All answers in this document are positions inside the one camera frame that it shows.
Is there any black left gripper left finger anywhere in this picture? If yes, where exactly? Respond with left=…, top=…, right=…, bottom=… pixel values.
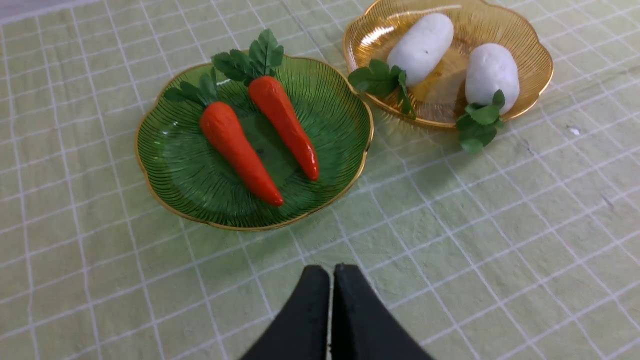
left=241, top=265, right=330, bottom=360

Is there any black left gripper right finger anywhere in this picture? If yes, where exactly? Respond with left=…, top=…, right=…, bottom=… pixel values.
left=330, top=263, right=432, bottom=360

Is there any orange toy carrot with leaves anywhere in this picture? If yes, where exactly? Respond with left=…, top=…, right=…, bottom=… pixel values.
left=211, top=28, right=320, bottom=182

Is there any white toy radish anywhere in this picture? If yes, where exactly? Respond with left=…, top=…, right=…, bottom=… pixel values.
left=347, top=13, right=454, bottom=118
left=455, top=43, right=521, bottom=153

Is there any green checkered tablecloth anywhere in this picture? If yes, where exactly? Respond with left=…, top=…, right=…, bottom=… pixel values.
left=0, top=0, right=639, bottom=360

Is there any green glass plate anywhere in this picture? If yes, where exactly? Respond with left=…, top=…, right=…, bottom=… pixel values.
left=134, top=55, right=374, bottom=231

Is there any amber glass plate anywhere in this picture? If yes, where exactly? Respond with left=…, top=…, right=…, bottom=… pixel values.
left=342, top=0, right=554, bottom=129

